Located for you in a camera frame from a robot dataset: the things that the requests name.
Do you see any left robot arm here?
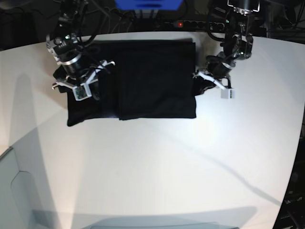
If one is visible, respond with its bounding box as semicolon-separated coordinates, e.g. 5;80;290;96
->
193;0;260;95

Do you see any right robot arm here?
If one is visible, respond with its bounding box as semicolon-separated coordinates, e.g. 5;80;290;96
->
46;0;115;102

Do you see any black T-shirt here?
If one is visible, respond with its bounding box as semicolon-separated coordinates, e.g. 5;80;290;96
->
52;38;215;127

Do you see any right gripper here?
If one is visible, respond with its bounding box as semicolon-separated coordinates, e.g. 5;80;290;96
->
52;56;116;101

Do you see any blue plastic box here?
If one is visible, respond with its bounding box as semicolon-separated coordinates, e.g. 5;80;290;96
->
115;0;183;10

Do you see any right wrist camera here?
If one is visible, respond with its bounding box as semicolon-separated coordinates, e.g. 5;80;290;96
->
72;84;92;101

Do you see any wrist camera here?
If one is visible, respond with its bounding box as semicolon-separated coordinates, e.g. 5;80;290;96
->
221;88;235;100
72;84;92;101

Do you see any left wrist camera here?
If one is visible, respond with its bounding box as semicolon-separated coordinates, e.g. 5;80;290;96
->
221;88;235;100

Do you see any black power strip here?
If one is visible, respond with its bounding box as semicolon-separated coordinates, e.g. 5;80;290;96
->
156;20;225;32

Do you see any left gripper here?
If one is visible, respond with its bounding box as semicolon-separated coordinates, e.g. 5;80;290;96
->
193;55;235;90

